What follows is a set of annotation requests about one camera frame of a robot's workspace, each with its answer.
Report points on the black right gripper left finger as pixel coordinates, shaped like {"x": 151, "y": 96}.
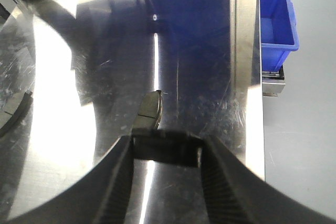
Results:
{"x": 101, "y": 196}

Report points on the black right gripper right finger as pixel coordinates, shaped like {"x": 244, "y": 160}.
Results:
{"x": 234, "y": 194}

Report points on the grey brake pad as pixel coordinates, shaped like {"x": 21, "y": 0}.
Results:
{"x": 15, "y": 106}
{"x": 160, "y": 145}

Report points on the small blue bin below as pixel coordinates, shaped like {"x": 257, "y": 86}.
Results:
{"x": 278, "y": 33}

